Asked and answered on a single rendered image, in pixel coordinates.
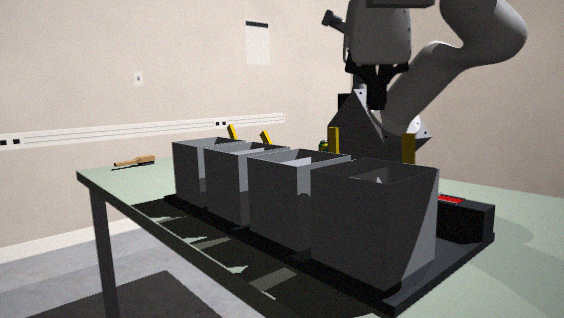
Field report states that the dark green drink can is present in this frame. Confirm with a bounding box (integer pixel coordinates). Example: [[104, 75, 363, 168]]
[[319, 140, 327, 152]]

